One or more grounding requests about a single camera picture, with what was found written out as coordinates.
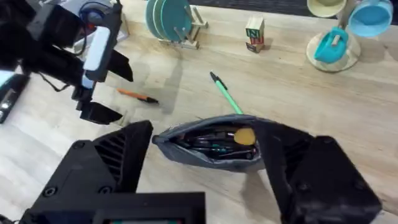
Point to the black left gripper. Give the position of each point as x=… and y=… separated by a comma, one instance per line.
x=59, y=49

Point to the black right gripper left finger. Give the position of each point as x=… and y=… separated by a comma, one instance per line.
x=93, y=174

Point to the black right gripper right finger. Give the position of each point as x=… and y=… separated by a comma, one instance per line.
x=317, y=180

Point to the grey soft zip bag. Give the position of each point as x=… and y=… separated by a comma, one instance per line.
x=199, y=154

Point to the orange pen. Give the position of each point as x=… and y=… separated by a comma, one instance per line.
x=136, y=96

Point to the pale teal plate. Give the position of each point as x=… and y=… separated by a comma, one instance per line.
x=157, y=18
x=149, y=17

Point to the flat black device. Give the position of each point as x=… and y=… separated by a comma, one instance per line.
x=11, y=96

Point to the wooden peg rack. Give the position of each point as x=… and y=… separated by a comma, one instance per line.
x=194, y=29

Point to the green pen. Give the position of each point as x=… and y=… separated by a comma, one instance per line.
x=227, y=93

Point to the wooden cup stand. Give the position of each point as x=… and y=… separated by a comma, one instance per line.
x=353, y=51

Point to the teal cup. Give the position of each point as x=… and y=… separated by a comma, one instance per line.
x=329, y=46

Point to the wooden toy block stack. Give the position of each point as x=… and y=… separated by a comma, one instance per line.
x=255, y=32

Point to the light blue cup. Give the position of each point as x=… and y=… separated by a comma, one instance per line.
x=371, y=18

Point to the cream cup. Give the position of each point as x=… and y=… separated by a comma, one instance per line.
x=326, y=7

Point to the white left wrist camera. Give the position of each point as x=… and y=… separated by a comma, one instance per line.
x=97, y=46

